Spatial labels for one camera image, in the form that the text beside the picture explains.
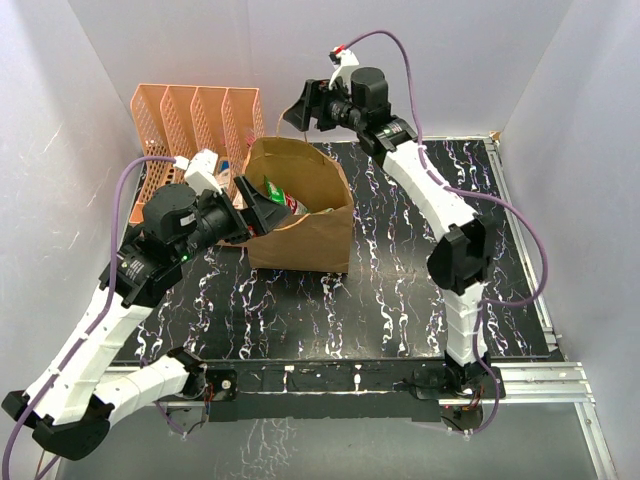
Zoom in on green Chuba chips bag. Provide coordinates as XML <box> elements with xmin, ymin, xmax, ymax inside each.
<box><xmin>264</xmin><ymin>176</ymin><xmax>311</xmax><ymax>215</ymax></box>

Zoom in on brown paper bag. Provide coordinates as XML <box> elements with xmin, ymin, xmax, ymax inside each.
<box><xmin>244</xmin><ymin>136</ymin><xmax>354</xmax><ymax>273</ymax></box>

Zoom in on white label cards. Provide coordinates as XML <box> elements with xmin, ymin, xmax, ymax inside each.
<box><xmin>214</xmin><ymin>157</ymin><xmax>232</xmax><ymax>189</ymax></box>

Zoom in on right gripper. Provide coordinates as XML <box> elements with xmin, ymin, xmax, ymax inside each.
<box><xmin>285</xmin><ymin>77</ymin><xmax>367</xmax><ymax>134</ymax></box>

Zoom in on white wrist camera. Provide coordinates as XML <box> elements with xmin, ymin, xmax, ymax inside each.
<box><xmin>328</xmin><ymin>45</ymin><xmax>360</xmax><ymax>90</ymax></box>
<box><xmin>174</xmin><ymin>149</ymin><xmax>223</xmax><ymax>195</ymax></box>

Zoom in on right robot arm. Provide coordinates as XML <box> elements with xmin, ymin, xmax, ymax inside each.
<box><xmin>283</xmin><ymin>67</ymin><xmax>496</xmax><ymax>406</ymax></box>

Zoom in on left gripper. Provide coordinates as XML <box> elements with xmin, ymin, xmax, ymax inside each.
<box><xmin>174</xmin><ymin>174</ymin><xmax>292</xmax><ymax>263</ymax></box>

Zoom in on orange plastic file organizer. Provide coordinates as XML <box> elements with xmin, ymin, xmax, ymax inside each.
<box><xmin>128</xmin><ymin>83</ymin><xmax>266</xmax><ymax>226</ymax></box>

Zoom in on aluminium table frame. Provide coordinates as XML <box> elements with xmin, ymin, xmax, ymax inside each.
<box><xmin>139</xmin><ymin>139</ymin><xmax>615</xmax><ymax>478</ymax></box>

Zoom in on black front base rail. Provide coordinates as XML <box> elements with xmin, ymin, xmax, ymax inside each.
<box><xmin>207</xmin><ymin>358</ymin><xmax>452</xmax><ymax>422</ymax></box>

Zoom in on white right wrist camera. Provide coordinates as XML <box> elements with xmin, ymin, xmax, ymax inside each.
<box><xmin>328</xmin><ymin>45</ymin><xmax>360</xmax><ymax>90</ymax></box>

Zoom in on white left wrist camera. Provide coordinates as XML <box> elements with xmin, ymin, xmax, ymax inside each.
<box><xmin>174</xmin><ymin>149</ymin><xmax>223</xmax><ymax>195</ymax></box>

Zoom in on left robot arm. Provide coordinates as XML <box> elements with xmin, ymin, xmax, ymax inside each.
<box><xmin>2</xmin><ymin>176</ymin><xmax>291</xmax><ymax>461</ymax></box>

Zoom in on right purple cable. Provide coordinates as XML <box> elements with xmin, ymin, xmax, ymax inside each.
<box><xmin>339</xmin><ymin>29</ymin><xmax>551</xmax><ymax>436</ymax></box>

